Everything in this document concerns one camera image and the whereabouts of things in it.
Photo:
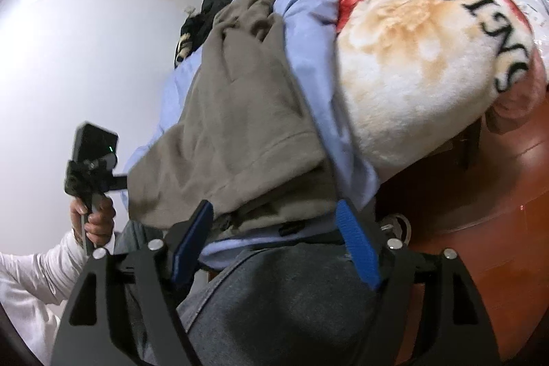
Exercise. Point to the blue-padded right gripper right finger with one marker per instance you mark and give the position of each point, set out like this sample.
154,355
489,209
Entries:
454,327

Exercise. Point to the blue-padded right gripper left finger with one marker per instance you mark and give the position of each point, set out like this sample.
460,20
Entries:
96,327

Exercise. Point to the large olive-brown fleece jacket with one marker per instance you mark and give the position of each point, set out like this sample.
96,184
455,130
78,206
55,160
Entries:
245,141

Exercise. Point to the white-sleeved left forearm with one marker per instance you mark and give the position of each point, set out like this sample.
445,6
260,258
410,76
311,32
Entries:
31,284

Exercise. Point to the person's left hand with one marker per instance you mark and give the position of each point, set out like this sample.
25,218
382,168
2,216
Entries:
97,226

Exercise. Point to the grey denim trousers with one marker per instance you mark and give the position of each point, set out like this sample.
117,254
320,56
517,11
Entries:
301,304

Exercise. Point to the cream floral plush blanket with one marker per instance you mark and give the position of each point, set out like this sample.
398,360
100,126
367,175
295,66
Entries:
415,73

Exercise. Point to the light blue bed sheet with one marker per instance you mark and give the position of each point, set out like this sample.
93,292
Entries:
310,45

